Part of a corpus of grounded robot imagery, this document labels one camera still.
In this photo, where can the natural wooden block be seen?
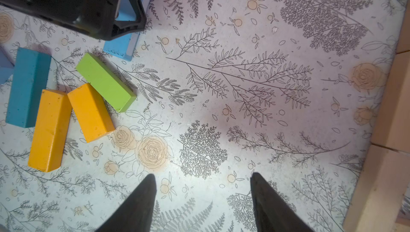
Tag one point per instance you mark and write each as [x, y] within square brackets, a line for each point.
[379, 192]
[403, 44]
[392, 127]

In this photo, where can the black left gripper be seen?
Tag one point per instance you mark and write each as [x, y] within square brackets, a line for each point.
[100, 19]

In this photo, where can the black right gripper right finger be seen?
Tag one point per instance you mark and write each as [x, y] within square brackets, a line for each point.
[272, 214]

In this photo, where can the teal wooden block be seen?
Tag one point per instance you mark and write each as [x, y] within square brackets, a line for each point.
[29, 79]

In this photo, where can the short yellow wooden block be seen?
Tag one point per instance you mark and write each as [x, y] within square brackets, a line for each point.
[91, 112]

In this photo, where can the green wooden block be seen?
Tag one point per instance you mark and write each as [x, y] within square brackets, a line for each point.
[105, 82]

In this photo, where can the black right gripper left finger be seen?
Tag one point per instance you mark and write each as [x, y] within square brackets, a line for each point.
[136, 212]

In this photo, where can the light blue wooden block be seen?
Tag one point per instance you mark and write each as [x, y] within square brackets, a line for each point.
[124, 46]

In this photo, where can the long yellow wooden block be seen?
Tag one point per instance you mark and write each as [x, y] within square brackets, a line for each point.
[50, 131]

